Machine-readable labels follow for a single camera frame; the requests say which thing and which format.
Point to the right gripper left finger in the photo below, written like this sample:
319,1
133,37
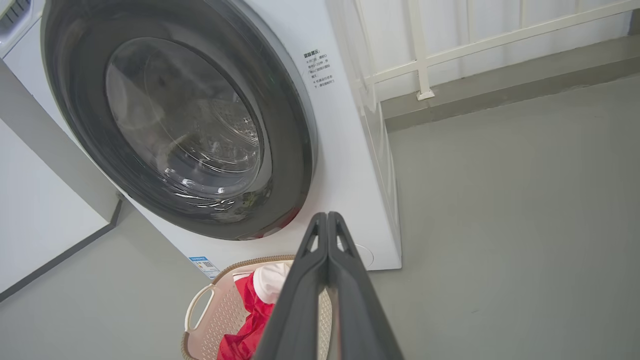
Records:
300,310

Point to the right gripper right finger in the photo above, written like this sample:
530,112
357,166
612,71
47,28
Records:
355,310

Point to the red garment with white stripes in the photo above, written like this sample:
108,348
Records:
270,280

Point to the plain red garment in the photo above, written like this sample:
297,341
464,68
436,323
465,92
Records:
247,325

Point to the black round glass washer door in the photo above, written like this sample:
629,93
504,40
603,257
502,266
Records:
75,100

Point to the cream perforated laundry basket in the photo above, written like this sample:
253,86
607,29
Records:
220,315

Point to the white front-load washing machine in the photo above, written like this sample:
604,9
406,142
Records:
345,175

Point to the stainless steel washer drum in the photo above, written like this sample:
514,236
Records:
220,130

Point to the warning text label sticker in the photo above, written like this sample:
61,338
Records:
319,67

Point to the round drain filter cover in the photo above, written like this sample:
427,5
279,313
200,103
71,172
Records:
365,256

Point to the blue energy label sticker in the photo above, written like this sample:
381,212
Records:
205,266

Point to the white metal railing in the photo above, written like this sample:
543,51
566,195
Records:
420,60

